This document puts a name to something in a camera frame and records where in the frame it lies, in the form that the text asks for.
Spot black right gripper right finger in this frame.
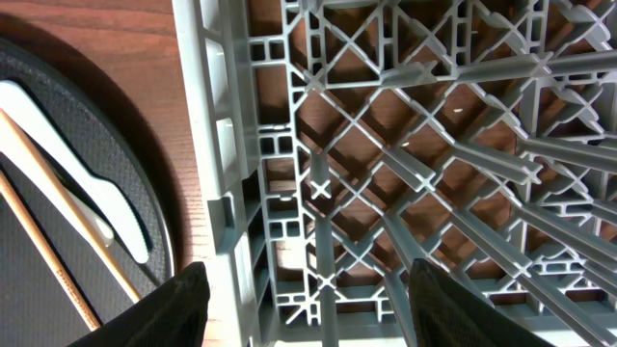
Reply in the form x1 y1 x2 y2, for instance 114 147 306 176
409 258 551 347

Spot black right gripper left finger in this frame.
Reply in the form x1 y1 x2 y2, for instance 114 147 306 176
69 261 210 347

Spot grey dishwasher rack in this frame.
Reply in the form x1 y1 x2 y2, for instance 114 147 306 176
173 0 616 346

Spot round black serving tray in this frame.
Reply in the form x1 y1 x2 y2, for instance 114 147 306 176
1 40 174 346

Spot left wooden chopstick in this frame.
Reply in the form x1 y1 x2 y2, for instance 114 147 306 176
1 173 101 332

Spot wooden chopstick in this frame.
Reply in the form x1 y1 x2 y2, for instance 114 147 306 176
1 173 101 332
1 111 141 303

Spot white plastic knife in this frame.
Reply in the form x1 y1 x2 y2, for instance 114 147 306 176
1 137 114 247

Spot light blue plastic knife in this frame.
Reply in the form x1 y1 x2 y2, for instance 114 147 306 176
1 80 149 264

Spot right wooden chopstick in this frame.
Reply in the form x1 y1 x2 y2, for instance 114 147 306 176
1 111 141 303

